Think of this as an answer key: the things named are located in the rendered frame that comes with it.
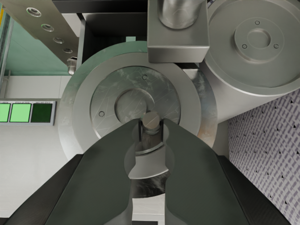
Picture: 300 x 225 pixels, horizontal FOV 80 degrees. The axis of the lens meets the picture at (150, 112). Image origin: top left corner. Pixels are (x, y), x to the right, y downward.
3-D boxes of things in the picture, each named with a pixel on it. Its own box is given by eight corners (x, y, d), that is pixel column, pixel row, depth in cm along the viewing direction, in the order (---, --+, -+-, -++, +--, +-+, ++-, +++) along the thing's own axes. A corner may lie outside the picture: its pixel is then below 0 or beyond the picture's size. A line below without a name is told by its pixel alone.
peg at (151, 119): (152, 135, 11) (135, 121, 12) (152, 138, 14) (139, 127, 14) (166, 119, 12) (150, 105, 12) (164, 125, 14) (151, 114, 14)
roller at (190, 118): (198, 50, 17) (205, 180, 15) (172, 110, 42) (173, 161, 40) (77, 52, 17) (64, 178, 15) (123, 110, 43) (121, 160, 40)
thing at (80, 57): (94, -72, 22) (81, 69, 18) (125, 41, 45) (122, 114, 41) (90, -72, 22) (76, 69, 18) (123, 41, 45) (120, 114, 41)
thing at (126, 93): (138, 47, 16) (200, 110, 14) (140, 59, 18) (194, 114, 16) (70, 104, 15) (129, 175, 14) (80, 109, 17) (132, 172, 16)
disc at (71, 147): (212, 39, 18) (224, 200, 15) (211, 42, 18) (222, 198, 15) (65, 40, 18) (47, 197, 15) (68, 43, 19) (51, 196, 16)
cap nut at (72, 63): (77, 58, 52) (75, 73, 51) (82, 64, 55) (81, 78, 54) (64, 58, 52) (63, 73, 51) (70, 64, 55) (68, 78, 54)
